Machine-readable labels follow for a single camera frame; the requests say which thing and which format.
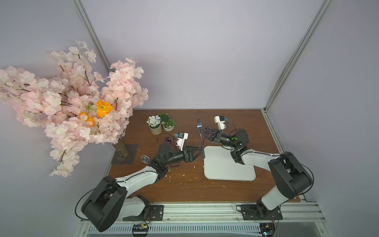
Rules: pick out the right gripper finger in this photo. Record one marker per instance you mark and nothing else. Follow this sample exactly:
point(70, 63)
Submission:
point(207, 137)
point(202, 131)

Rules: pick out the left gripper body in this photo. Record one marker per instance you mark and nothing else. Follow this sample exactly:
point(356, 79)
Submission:
point(186, 154)

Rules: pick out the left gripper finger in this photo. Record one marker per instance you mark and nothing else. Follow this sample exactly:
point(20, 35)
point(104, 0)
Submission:
point(196, 151)
point(197, 157)

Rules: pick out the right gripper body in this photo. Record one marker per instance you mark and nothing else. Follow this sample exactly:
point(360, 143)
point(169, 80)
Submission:
point(213, 136)

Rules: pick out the blue metal fork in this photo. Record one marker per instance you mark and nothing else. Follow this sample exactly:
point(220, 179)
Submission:
point(199, 127)

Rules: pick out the white rectangular tray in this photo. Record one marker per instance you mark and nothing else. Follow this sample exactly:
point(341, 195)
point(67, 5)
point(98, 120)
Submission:
point(219, 165)

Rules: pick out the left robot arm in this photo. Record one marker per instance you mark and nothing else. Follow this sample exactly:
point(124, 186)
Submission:
point(112, 198)

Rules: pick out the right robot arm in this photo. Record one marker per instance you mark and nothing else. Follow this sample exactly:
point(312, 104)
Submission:
point(291, 177)

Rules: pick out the green succulent in white pot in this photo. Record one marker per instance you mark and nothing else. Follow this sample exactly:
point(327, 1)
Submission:
point(167, 122)

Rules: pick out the white flowers in beige pot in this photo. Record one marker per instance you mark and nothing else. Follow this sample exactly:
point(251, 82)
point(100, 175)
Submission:
point(154, 123)

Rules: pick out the left controller board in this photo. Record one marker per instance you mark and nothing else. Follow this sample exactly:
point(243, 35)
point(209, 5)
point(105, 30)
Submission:
point(140, 230)

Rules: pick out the controller board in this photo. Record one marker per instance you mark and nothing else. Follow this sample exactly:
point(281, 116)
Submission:
point(267, 229)
point(140, 230)

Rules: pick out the right controller board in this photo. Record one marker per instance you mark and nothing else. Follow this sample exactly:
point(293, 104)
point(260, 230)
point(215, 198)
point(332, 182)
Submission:
point(267, 229)

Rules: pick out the pink cherry blossom tree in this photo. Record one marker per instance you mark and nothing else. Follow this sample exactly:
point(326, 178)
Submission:
point(77, 106)

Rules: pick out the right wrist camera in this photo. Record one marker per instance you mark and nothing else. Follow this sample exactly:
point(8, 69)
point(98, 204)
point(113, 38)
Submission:
point(220, 122)

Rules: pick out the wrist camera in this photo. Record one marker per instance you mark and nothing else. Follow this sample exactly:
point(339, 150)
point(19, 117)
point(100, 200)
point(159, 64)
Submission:
point(220, 122)
point(181, 137)

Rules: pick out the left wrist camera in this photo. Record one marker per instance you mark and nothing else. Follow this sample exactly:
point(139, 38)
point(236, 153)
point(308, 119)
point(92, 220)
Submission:
point(181, 137)

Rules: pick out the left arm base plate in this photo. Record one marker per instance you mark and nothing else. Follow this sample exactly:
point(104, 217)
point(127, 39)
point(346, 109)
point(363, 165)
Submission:
point(150, 213)

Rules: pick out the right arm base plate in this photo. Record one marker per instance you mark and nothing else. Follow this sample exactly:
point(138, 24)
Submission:
point(259, 212)

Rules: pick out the aluminium rail frame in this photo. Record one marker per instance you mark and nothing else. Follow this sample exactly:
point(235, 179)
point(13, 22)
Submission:
point(220, 219)

